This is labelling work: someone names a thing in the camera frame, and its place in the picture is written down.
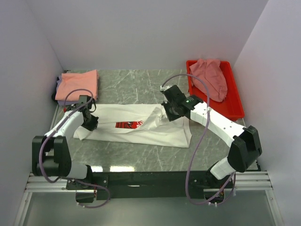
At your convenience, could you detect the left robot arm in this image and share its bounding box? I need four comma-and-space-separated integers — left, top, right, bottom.
32, 95, 98, 189

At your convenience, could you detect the red plastic bin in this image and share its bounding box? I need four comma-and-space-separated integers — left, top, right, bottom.
186, 60, 245, 121

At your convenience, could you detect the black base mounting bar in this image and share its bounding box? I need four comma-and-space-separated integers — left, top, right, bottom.
66, 171, 233, 203

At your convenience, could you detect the white Coca-Cola t-shirt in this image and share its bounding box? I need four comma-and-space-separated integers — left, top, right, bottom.
73, 104, 192, 148

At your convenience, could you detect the aluminium rail frame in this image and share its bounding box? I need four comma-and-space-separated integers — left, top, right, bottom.
14, 170, 284, 226

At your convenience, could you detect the folded salmon pink t-shirt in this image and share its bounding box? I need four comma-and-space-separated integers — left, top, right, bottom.
55, 70, 99, 101

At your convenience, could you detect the crumpled pink t-shirt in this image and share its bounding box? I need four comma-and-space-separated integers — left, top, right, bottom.
189, 59, 228, 102

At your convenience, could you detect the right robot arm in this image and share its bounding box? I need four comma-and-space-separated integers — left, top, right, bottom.
160, 85, 262, 188

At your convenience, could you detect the folded lavender t-shirt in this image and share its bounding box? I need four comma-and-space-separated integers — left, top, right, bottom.
54, 75, 77, 106

